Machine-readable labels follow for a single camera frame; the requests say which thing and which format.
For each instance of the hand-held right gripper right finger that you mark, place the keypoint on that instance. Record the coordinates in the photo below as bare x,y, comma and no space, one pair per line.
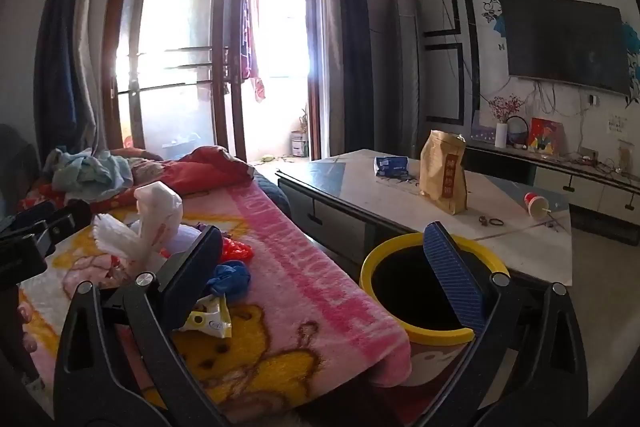
450,272

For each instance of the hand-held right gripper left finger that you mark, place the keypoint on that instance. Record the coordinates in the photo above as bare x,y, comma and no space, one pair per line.
192,277

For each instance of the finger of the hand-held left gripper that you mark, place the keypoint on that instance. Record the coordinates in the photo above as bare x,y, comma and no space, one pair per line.
70,217

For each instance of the yellow white wrapper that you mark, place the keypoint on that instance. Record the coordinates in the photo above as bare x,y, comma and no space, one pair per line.
210,317

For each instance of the red plastic bag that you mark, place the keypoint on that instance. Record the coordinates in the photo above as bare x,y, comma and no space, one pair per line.
237,251

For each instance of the yellow trash bin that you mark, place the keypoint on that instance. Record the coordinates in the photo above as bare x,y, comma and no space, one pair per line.
400,287

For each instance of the white plastic bag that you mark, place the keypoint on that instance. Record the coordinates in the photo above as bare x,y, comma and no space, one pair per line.
150,217

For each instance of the blue plastic bag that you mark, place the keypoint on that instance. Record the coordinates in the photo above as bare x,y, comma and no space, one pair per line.
230,279

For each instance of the light blue cloth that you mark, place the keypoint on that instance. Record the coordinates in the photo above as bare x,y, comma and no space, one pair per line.
90,174

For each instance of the purple candy wrapper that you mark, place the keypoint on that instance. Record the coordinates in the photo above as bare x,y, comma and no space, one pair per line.
201,226

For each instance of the dark sofa backrest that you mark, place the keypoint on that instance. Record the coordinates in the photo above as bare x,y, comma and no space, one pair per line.
17,162

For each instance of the brown paper bag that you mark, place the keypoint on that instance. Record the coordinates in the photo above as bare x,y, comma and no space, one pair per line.
442,177

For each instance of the pink yellow printed blanket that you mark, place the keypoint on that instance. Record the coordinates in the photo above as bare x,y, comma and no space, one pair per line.
300,267

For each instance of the red paper cup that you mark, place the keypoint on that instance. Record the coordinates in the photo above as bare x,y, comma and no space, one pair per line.
535,204

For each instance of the red quilt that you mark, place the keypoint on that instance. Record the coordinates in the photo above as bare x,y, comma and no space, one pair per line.
210,169

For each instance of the dark blue quilted cover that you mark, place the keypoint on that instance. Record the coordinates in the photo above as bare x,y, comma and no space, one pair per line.
272,194

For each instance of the blue packet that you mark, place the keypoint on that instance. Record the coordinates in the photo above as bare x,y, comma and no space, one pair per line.
391,167

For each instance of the marble top coffee table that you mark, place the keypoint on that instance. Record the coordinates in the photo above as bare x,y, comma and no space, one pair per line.
360,187

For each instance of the white vase red flowers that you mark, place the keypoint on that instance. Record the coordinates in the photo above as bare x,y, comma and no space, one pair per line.
501,134

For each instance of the dark blue grey curtain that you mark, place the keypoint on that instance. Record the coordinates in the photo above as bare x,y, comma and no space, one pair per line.
350,47
65,57

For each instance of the black white television cabinet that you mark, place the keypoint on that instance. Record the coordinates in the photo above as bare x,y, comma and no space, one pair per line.
590,184

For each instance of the colourful picture box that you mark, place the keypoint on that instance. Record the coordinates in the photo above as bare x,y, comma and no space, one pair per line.
544,136

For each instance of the white bucket with plant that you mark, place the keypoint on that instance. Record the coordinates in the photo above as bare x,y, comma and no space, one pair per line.
299,142

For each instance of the grey standing air conditioner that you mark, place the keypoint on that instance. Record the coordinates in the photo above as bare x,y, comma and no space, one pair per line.
406,77

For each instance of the hanging pink clothes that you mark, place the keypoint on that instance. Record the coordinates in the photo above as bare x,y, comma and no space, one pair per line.
252,47

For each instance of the brown frame glass door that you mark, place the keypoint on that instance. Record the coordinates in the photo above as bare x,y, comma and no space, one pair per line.
200,57

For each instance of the wall mounted television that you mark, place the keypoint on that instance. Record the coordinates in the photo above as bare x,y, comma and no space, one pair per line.
565,42

